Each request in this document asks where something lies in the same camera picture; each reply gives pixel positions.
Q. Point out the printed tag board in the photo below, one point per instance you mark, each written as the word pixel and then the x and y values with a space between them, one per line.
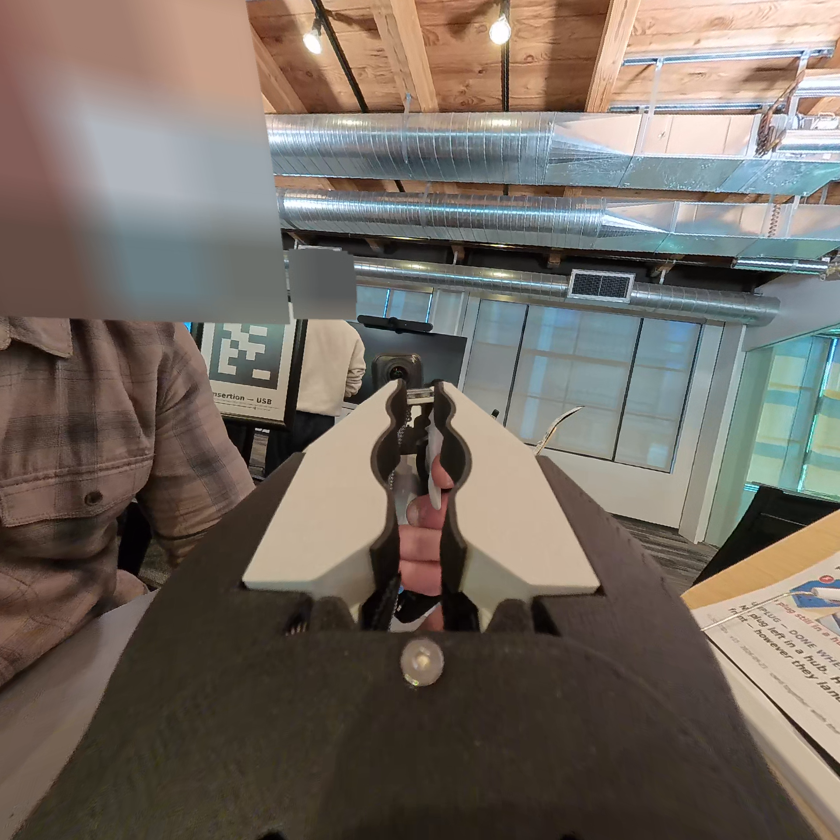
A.
pixel 250 368

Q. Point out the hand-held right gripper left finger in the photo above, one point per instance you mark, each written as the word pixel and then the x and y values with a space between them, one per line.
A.
pixel 315 525

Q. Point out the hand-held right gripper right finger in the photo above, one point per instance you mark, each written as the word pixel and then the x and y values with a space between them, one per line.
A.
pixel 525 525

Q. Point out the person's left hand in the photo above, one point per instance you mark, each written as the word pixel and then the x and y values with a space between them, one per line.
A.
pixel 423 545

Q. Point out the white desk lamp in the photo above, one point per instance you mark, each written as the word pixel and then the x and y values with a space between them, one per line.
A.
pixel 558 431

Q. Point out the printed instruction sheet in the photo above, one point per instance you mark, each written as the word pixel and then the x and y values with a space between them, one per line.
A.
pixel 788 643

